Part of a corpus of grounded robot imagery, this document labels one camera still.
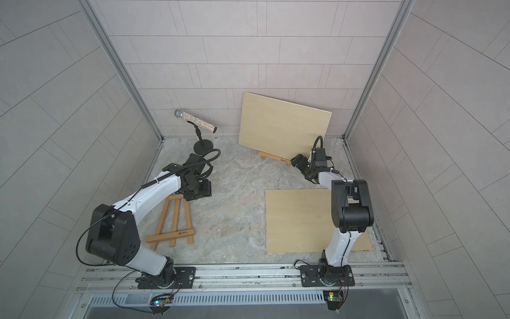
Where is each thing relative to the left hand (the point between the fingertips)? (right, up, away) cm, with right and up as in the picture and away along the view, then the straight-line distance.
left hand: (210, 192), depth 87 cm
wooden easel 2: (+23, +16, +18) cm, 34 cm away
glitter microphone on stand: (-11, +21, +23) cm, 33 cm away
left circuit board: (-9, -31, -24) cm, 40 cm away
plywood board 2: (+31, +29, +4) cm, 43 cm away
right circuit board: (+48, -33, -18) cm, 61 cm away
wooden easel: (-13, -16, -7) cm, 21 cm away
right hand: (+40, +13, +12) cm, 44 cm away
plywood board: (+40, -12, -2) cm, 42 cm away
